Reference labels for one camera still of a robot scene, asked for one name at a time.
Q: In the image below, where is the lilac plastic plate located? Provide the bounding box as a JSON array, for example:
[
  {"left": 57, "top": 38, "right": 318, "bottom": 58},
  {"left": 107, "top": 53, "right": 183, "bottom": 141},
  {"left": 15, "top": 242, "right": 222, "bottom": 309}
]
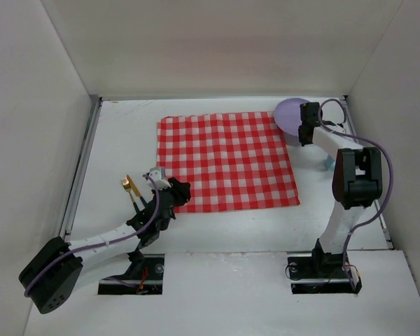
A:
[{"left": 273, "top": 97, "right": 309, "bottom": 137}]

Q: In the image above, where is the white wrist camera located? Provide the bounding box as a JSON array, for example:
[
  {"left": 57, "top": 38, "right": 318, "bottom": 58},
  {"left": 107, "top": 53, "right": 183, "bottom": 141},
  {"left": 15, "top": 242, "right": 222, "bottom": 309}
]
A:
[
  {"left": 143, "top": 166, "right": 171, "bottom": 190},
  {"left": 324, "top": 120, "right": 345, "bottom": 133}
]

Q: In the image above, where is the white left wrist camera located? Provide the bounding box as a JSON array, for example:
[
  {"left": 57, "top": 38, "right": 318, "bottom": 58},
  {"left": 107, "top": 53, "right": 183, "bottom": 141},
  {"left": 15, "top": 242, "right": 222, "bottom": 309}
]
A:
[{"left": 143, "top": 166, "right": 171, "bottom": 190}]

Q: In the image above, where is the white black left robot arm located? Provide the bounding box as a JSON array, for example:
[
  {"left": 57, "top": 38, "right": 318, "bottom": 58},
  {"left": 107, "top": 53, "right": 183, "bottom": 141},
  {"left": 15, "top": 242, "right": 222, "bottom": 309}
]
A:
[{"left": 18, "top": 176, "right": 191, "bottom": 314}]

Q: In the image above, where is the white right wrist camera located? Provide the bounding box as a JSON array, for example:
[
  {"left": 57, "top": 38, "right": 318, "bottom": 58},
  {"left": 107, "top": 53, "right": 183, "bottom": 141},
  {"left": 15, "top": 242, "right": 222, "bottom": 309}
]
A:
[{"left": 324, "top": 120, "right": 345, "bottom": 133}]

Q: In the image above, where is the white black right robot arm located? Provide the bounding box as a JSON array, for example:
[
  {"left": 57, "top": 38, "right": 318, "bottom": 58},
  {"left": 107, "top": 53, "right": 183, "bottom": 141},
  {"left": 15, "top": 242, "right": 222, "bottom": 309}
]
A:
[{"left": 298, "top": 102, "right": 383, "bottom": 272}]

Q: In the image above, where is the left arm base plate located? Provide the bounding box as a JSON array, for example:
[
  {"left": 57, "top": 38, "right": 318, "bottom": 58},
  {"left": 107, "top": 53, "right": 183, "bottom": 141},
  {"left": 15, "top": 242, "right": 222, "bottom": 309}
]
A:
[{"left": 97, "top": 254, "right": 165, "bottom": 295}]

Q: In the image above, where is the light blue mug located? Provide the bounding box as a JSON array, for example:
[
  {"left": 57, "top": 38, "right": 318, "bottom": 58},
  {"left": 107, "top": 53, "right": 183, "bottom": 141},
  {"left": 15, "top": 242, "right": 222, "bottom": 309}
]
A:
[{"left": 325, "top": 156, "right": 335, "bottom": 171}]

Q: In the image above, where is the gold knife green handle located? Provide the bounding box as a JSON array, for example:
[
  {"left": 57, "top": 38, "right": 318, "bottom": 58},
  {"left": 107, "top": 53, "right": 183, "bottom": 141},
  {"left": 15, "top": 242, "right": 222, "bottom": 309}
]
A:
[{"left": 126, "top": 175, "right": 148, "bottom": 207}]

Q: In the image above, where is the gold fork green handle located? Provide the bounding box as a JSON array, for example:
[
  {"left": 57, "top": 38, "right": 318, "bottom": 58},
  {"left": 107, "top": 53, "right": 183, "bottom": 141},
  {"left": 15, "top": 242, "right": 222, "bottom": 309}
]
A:
[{"left": 120, "top": 176, "right": 140, "bottom": 214}]

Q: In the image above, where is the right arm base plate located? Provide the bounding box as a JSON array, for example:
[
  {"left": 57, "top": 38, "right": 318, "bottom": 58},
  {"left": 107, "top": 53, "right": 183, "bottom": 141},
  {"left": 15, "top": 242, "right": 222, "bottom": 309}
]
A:
[{"left": 285, "top": 253, "right": 363, "bottom": 295}]

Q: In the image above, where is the red white checkered cloth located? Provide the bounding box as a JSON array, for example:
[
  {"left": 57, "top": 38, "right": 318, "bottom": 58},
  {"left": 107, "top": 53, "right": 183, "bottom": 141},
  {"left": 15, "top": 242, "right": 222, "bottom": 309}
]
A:
[{"left": 157, "top": 111, "right": 300, "bottom": 214}]

